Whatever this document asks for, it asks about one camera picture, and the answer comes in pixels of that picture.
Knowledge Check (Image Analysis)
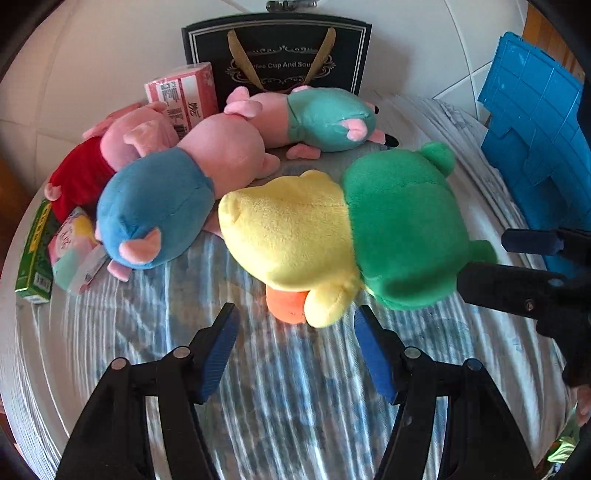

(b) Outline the blue plastic crate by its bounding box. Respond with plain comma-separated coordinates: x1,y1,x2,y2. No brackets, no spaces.
477,31,591,287

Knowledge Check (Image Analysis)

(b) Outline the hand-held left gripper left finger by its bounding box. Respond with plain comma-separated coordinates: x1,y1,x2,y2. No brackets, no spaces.
55,302,241,480

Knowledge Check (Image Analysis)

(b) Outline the pig plush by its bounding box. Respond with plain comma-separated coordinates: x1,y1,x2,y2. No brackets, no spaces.
95,113,281,281
225,85,400,161
45,102,181,222

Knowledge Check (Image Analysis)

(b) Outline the green plastic bag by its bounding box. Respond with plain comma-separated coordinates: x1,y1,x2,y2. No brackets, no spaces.
547,425,583,462

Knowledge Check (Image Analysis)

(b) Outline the pastel tissue pack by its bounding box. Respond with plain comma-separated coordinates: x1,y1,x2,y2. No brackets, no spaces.
48,206,112,296

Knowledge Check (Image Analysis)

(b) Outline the yellow duck plush green hood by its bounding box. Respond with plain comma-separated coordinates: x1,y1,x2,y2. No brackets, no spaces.
218,142,498,329

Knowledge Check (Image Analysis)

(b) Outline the black gift bag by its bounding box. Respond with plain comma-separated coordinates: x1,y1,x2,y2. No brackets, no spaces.
181,18,373,100

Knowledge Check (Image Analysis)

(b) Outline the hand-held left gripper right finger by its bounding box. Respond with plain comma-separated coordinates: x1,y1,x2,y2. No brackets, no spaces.
353,305,539,480

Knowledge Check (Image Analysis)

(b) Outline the pink tissue pack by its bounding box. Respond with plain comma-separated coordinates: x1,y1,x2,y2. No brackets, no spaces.
144,61,220,134

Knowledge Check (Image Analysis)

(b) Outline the green cardboard box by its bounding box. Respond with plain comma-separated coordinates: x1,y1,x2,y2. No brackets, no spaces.
14,198,63,304

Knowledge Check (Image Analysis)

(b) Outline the desktop with blue patterned cover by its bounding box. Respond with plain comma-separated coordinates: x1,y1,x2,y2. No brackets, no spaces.
0,88,583,480

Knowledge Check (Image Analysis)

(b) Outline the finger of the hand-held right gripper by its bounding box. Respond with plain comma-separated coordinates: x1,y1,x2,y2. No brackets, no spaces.
456,261,571,324
502,227,591,261

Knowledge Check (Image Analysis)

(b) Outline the wooden door frame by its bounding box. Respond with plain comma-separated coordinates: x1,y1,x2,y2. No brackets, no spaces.
522,4,573,61

